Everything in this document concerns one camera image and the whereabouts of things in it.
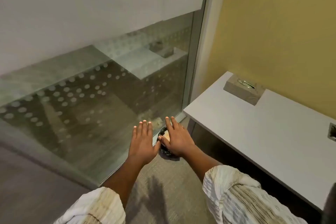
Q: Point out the beige patterned tissue box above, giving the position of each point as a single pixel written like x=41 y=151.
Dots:
x=242 y=92

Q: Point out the person's right forearm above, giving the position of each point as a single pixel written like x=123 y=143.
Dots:
x=200 y=162

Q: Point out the person's left hand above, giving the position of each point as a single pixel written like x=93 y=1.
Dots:
x=143 y=147

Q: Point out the person's left forearm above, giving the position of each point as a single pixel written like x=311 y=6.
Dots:
x=123 y=179

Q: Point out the frosted glass partition panel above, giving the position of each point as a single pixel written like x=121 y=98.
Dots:
x=78 y=34

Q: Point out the white striped left sleeve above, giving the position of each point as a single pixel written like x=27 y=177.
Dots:
x=94 y=208

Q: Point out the black trash bin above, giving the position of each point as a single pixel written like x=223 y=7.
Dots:
x=168 y=153

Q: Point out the person's right hand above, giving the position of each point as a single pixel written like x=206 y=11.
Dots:
x=179 y=141

